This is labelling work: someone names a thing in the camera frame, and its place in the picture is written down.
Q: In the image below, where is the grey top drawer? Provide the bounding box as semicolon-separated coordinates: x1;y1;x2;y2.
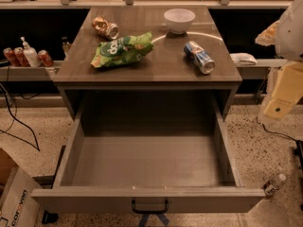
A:
32;91;264;213

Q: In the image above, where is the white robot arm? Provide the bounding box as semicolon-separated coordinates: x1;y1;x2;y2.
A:
255;0;303;123

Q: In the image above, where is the white folded cloth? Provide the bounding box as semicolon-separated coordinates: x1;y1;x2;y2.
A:
230;53;258;65

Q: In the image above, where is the blue soda can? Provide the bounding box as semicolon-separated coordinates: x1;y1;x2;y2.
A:
184;41;215;75

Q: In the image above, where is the clear plastic bottle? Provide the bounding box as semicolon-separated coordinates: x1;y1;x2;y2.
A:
263;173;286;196

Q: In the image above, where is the dark wooden cabinet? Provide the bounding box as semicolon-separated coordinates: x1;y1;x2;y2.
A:
54;5;241;115

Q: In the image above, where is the white ceramic bowl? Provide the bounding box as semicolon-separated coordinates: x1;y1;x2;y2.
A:
164;9;195;34

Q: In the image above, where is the green chip bag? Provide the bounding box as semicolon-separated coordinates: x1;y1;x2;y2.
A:
91;32;153;68

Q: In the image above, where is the blue tape cross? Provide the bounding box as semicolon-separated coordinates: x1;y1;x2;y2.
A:
138;214;169;227

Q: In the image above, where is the crushed orange can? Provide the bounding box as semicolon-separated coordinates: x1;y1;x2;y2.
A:
92;16;119;40

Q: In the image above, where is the small dark bottle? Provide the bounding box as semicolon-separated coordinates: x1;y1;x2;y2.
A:
62;37;71;55

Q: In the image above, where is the red can right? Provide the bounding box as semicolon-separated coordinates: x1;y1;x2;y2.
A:
38;50;54;67

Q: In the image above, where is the red can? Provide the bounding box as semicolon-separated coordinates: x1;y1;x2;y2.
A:
38;50;54;67
14;47;29;67
3;47;20;66

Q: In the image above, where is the white soap dispenser bottle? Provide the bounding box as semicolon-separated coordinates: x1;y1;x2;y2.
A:
21;37;41;67

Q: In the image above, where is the red can leftmost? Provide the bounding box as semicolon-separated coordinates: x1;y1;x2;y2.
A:
3;47;20;66

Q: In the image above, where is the cardboard box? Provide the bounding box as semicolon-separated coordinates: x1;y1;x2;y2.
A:
0;148;40;227

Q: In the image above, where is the black cable right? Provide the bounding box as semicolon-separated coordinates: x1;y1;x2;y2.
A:
255;116;299;142

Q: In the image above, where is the black drawer handle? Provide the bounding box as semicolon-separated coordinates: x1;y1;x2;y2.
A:
132;200;169;215

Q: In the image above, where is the black floor cable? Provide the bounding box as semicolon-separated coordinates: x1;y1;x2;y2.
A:
0;82;41;152

